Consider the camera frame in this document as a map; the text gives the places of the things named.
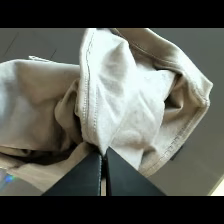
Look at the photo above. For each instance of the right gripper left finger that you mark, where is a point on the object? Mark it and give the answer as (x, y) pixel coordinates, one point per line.
(83, 178)

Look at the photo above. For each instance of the beige T-shirt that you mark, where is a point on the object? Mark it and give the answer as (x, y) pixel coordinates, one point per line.
(123, 100)

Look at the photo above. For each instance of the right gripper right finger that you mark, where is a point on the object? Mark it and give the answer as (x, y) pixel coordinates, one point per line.
(126, 180)

